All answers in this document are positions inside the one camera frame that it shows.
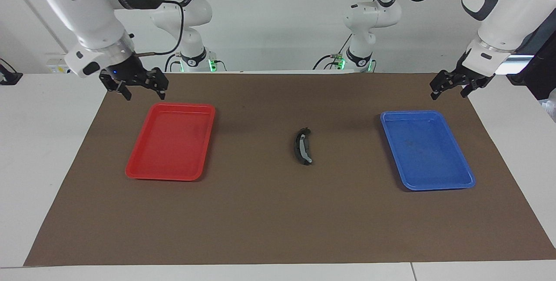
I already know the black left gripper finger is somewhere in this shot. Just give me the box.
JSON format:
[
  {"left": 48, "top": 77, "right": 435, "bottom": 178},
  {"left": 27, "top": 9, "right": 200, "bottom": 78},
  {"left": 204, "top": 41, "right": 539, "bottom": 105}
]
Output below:
[
  {"left": 460, "top": 80, "right": 478, "bottom": 99},
  {"left": 430, "top": 78, "right": 445, "bottom": 100}
]

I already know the grey brake pad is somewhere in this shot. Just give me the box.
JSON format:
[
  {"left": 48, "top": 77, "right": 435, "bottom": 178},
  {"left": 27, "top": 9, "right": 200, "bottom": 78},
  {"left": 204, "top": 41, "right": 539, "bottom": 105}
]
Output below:
[{"left": 292, "top": 130, "right": 307, "bottom": 164}]

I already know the curved silver brake shoe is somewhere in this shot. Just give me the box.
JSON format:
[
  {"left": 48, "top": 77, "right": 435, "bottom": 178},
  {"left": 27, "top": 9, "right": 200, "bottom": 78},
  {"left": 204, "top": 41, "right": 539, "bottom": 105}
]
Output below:
[{"left": 295, "top": 127, "right": 314, "bottom": 166}]

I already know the red plastic tray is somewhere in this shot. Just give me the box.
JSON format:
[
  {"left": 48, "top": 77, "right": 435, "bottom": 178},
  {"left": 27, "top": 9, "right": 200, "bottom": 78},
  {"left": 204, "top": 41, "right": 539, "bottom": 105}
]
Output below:
[{"left": 125, "top": 102, "right": 216, "bottom": 182}]

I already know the blue plastic tray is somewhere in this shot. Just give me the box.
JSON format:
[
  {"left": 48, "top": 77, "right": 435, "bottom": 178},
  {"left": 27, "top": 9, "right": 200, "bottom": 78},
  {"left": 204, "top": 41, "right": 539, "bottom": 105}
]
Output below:
[{"left": 380, "top": 110, "right": 476, "bottom": 192}]

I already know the black monitor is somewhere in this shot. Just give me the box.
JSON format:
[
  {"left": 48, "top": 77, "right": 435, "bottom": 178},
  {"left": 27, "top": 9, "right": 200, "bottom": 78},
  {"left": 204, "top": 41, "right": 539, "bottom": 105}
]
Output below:
[{"left": 495, "top": 10, "right": 556, "bottom": 101}]

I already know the clear plastic bag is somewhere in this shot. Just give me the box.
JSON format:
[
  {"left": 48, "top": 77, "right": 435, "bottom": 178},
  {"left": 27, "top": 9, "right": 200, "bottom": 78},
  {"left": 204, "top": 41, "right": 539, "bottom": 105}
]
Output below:
[{"left": 539, "top": 89, "right": 556, "bottom": 122}]

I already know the black clamp stand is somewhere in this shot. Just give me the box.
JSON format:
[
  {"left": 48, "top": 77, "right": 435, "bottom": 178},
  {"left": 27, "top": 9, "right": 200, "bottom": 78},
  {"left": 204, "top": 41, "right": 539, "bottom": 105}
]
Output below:
[{"left": 0, "top": 58, "right": 23, "bottom": 86}]

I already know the brown table mat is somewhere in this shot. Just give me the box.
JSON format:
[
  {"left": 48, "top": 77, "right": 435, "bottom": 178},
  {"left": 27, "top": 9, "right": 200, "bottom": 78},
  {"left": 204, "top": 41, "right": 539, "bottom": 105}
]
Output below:
[{"left": 24, "top": 73, "right": 556, "bottom": 267}]

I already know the black right base cable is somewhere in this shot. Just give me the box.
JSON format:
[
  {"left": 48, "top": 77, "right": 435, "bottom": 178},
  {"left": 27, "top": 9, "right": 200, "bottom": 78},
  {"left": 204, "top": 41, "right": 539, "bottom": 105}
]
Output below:
[{"left": 164, "top": 52, "right": 184, "bottom": 73}]

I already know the black base cable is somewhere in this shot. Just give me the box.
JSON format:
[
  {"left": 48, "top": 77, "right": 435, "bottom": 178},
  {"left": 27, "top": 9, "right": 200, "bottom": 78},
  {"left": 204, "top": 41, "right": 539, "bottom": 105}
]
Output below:
[
  {"left": 164, "top": 52, "right": 184, "bottom": 73},
  {"left": 313, "top": 33, "right": 353, "bottom": 71}
]

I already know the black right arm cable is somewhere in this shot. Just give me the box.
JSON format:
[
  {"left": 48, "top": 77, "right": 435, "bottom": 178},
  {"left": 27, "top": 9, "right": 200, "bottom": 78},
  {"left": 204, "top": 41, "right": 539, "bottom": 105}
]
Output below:
[{"left": 135, "top": 0, "right": 185, "bottom": 56}]

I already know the white wall power socket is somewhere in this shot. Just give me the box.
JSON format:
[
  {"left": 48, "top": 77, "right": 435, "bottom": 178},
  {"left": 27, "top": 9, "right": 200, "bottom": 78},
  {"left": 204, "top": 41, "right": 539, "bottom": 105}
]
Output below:
[{"left": 46, "top": 57, "right": 71, "bottom": 75}]

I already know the black left base cable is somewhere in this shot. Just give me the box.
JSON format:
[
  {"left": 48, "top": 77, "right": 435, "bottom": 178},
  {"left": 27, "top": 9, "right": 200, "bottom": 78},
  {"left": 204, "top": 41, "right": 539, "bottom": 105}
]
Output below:
[{"left": 313, "top": 33, "right": 353, "bottom": 71}]

